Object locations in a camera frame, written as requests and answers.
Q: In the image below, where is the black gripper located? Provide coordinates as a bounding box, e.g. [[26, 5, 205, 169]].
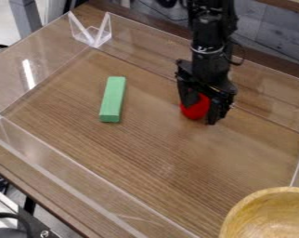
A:
[[175, 59, 237, 125]]

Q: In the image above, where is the red plush fruit green leaf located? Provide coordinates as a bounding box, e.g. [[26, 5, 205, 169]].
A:
[[180, 94, 211, 120]]

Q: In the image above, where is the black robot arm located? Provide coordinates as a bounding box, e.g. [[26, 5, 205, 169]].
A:
[[176, 0, 237, 125]]

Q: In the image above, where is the green rectangular block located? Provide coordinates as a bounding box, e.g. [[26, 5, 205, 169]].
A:
[[99, 76, 127, 123]]

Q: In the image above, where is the wooden bowl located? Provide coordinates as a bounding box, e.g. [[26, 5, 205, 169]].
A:
[[219, 187, 299, 238]]

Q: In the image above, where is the clear acrylic tray enclosure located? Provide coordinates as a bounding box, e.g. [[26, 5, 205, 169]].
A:
[[0, 6, 299, 238]]

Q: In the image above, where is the black metal bracket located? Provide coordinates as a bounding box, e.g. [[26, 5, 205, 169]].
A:
[[16, 208, 61, 238]]

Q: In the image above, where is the black cable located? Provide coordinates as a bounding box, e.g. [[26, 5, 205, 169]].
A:
[[0, 211, 32, 238]]

